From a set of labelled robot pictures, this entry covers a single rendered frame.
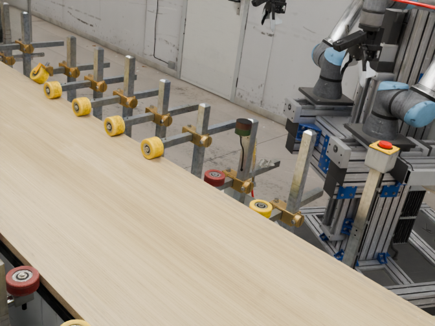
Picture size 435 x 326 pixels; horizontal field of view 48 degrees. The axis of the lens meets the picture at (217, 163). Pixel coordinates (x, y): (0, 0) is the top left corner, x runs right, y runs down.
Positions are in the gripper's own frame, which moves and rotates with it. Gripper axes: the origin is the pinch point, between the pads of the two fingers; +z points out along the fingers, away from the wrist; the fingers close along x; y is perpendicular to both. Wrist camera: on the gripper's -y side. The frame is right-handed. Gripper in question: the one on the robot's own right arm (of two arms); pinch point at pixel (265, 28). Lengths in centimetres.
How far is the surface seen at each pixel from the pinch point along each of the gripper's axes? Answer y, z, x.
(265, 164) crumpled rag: -16, 45, -62
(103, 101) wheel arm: -80, 36, -13
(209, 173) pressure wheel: -45, 41, -76
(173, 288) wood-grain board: -71, 42, -137
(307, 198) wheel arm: -6, 47, -86
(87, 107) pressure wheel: -88, 37, -21
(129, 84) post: -68, 28, -12
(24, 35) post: -119, 30, 75
